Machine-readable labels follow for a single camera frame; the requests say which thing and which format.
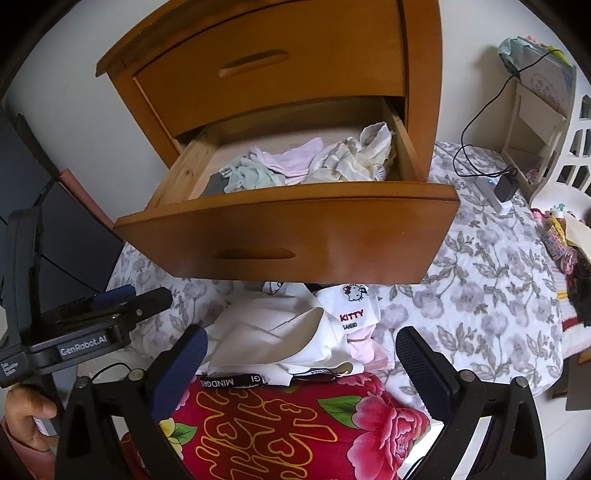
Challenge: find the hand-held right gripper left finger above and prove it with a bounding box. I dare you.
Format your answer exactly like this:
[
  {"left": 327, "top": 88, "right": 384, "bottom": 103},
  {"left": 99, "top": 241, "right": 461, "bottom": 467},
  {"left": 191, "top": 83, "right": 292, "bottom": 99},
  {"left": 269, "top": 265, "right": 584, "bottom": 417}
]
[{"left": 55, "top": 324, "right": 209, "bottom": 480}]

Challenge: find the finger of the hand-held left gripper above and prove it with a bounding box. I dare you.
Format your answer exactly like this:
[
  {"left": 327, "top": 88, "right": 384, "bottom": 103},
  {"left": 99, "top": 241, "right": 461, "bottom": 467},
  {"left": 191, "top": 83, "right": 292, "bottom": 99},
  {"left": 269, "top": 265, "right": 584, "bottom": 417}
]
[
  {"left": 121, "top": 286, "right": 173, "bottom": 322},
  {"left": 89, "top": 285, "right": 137, "bottom": 309}
]

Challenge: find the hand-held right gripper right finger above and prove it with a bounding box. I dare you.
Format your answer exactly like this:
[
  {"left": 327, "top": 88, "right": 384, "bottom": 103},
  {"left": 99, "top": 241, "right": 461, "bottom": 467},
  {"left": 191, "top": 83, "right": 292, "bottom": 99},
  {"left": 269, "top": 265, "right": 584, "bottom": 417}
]
[{"left": 396, "top": 325, "right": 548, "bottom": 480}]

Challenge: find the white garment with red trim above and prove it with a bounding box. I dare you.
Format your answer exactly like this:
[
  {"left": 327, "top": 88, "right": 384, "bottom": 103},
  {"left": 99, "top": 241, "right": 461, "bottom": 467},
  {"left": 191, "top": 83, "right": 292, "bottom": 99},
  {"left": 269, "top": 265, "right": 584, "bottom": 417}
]
[{"left": 203, "top": 295, "right": 365, "bottom": 386}]

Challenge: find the white garment with red print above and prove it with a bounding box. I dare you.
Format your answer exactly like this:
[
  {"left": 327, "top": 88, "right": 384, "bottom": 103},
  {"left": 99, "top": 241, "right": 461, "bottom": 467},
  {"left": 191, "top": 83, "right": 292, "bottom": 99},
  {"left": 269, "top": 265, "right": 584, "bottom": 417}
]
[{"left": 316, "top": 284, "right": 382, "bottom": 347}]

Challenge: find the grey sock with dark print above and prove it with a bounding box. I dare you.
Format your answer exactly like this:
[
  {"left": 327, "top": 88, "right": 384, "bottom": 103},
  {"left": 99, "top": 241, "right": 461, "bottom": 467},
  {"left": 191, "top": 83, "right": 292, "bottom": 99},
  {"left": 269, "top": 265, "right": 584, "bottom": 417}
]
[{"left": 203, "top": 173, "right": 232, "bottom": 197}]

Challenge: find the wooden drawer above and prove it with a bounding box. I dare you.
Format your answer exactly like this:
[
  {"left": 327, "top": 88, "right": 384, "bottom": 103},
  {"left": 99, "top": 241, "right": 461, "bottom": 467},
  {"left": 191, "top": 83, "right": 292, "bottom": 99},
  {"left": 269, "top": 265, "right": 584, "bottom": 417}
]
[
  {"left": 113, "top": 97, "right": 460, "bottom": 284},
  {"left": 133, "top": 0, "right": 409, "bottom": 139}
]

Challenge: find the person's left forearm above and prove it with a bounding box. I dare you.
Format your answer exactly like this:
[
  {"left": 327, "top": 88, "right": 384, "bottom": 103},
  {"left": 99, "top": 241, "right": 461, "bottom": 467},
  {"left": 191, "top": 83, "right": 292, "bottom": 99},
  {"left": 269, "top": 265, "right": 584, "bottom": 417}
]
[{"left": 0, "top": 415, "right": 58, "bottom": 480}]

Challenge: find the person's left hand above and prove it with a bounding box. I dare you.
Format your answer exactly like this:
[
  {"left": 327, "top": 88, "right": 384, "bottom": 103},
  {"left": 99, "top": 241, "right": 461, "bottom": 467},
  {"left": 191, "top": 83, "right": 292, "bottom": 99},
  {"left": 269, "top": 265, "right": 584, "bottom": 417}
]
[{"left": 4, "top": 386, "right": 59, "bottom": 451}]

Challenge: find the dark blue cabinet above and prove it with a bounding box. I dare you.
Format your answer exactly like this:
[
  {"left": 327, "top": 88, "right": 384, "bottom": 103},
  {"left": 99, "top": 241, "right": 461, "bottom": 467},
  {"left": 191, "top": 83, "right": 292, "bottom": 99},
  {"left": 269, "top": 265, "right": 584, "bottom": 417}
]
[{"left": 0, "top": 106, "right": 125, "bottom": 296}]

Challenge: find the grey floral bedsheet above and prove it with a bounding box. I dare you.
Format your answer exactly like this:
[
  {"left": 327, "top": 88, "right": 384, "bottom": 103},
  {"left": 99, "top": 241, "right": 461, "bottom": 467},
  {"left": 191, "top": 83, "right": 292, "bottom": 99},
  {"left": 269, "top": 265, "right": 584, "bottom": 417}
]
[{"left": 106, "top": 141, "right": 566, "bottom": 411}]

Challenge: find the pink board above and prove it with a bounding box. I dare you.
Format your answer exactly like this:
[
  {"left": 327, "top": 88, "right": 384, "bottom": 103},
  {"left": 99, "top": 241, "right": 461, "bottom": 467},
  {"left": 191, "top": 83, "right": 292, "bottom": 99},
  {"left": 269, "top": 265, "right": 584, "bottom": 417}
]
[{"left": 58, "top": 168, "right": 121, "bottom": 241}]

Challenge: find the red floral blanket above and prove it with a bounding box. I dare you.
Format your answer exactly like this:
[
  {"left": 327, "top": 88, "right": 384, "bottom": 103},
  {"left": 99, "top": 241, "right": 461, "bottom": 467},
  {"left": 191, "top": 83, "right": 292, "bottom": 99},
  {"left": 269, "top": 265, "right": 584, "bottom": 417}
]
[{"left": 120, "top": 371, "right": 432, "bottom": 480}]

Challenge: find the mint green cloth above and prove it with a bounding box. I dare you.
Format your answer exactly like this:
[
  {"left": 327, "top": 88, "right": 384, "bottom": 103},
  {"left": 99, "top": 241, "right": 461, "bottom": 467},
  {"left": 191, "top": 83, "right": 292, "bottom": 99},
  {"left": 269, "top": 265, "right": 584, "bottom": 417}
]
[{"left": 221, "top": 154, "right": 289, "bottom": 195}]

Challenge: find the black lace cloth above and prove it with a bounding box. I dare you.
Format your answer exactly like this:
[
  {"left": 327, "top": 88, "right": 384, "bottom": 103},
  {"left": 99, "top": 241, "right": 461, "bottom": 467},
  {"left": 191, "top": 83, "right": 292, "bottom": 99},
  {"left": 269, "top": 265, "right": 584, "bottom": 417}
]
[{"left": 566, "top": 258, "right": 591, "bottom": 326}]

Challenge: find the pile of colourful trinkets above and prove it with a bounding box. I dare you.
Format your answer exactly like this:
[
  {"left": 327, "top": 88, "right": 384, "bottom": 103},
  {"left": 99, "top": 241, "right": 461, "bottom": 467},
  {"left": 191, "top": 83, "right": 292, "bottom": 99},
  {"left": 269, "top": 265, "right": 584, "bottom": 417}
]
[{"left": 531, "top": 208, "right": 580, "bottom": 273}]

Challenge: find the white power strip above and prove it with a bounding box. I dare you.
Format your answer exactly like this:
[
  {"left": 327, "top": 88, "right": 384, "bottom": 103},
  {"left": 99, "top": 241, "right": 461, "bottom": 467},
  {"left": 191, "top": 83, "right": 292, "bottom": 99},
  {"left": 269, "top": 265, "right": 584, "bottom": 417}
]
[{"left": 475, "top": 178, "right": 513, "bottom": 215}]

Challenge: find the light pink cloth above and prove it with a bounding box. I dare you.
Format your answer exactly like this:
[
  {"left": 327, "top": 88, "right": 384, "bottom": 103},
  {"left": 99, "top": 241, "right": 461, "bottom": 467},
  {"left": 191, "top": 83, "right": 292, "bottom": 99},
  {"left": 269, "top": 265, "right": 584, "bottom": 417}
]
[{"left": 249, "top": 137, "right": 324, "bottom": 185}]

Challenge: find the black charger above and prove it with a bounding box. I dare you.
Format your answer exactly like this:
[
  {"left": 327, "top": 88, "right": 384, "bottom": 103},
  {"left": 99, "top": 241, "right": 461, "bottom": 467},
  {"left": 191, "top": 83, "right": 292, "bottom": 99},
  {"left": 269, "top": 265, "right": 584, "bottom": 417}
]
[{"left": 494, "top": 167, "right": 520, "bottom": 204}]

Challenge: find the cream paper sheet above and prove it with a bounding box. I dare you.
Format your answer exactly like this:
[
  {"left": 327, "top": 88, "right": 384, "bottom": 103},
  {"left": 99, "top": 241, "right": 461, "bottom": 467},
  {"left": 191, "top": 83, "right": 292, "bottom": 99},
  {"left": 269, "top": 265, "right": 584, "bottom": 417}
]
[{"left": 563, "top": 215, "right": 591, "bottom": 252}]

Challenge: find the cream ruffled cloth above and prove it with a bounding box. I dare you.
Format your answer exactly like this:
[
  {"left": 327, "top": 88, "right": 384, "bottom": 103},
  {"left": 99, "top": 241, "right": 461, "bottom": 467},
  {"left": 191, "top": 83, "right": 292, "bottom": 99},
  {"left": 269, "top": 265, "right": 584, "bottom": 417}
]
[{"left": 302, "top": 122, "right": 398, "bottom": 185}]

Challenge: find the small white shelf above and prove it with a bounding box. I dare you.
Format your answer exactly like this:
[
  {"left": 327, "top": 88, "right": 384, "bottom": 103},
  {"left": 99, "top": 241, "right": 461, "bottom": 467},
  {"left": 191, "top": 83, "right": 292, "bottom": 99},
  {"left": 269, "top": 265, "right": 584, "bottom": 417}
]
[{"left": 502, "top": 83, "right": 566, "bottom": 197}]

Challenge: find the closed wooden drawer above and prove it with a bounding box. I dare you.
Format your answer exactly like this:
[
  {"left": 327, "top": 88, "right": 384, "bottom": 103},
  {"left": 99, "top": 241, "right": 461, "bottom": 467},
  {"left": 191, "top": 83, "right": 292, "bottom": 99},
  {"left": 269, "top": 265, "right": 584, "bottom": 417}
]
[{"left": 133, "top": 0, "right": 409, "bottom": 139}]

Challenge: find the wooden nightstand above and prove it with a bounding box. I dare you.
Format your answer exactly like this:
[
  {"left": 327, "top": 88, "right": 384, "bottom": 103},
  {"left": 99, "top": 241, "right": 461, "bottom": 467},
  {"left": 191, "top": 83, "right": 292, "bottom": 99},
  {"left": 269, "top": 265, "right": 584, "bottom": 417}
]
[{"left": 95, "top": 0, "right": 460, "bottom": 284}]

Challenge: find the white printed box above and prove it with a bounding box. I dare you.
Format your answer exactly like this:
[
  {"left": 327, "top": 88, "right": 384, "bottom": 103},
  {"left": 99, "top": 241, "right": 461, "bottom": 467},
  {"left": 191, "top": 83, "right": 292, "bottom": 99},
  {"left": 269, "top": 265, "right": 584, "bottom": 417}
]
[{"left": 519, "top": 46, "right": 578, "bottom": 114}]

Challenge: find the blue-grey plastic bag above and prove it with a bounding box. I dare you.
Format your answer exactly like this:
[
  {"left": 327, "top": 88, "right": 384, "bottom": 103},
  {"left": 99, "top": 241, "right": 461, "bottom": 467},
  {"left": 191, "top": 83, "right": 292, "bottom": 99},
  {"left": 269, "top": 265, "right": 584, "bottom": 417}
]
[{"left": 498, "top": 38, "right": 532, "bottom": 77}]

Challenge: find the black printed lanyard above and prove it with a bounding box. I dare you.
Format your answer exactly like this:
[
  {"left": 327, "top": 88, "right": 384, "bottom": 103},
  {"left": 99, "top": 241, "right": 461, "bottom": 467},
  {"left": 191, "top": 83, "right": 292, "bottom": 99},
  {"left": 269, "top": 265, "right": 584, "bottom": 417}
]
[{"left": 199, "top": 367, "right": 352, "bottom": 389}]

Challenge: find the black cable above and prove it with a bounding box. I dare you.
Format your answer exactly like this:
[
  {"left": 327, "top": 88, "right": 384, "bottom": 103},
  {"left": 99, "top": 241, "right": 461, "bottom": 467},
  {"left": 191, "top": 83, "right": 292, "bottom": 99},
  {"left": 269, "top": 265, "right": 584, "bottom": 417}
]
[{"left": 452, "top": 48, "right": 566, "bottom": 178}]

